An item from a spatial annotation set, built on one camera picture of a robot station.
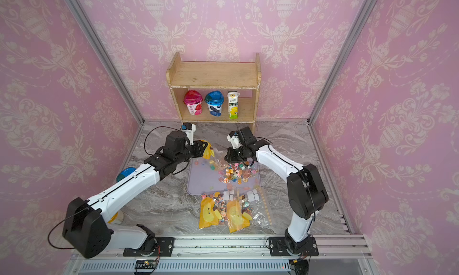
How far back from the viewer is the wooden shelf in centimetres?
77

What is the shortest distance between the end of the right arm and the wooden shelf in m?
0.18

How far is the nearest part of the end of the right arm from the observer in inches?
26.0
